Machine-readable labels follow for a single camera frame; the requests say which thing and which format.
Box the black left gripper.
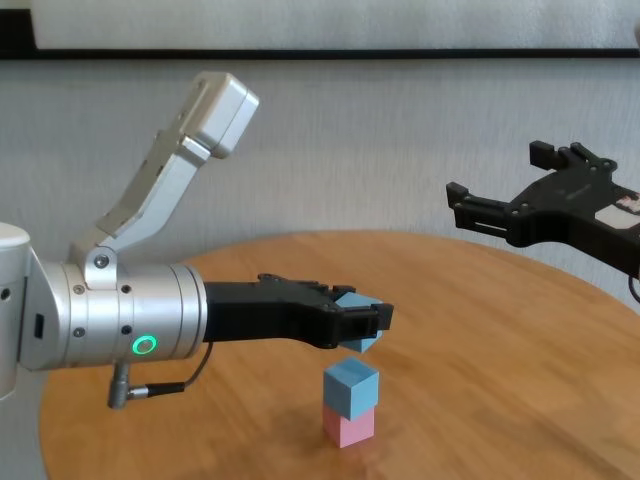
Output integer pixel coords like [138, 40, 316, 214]
[202, 272, 395, 351]

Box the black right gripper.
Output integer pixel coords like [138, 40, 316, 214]
[445, 140, 640, 280]

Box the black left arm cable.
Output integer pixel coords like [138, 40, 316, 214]
[107, 342, 212, 411]

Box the pink cube block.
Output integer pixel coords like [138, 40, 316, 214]
[322, 403, 376, 448]

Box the white foam panel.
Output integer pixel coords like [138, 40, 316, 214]
[27, 0, 640, 51]

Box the blue cube block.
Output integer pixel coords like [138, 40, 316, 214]
[323, 357, 380, 421]
[335, 292, 386, 355]

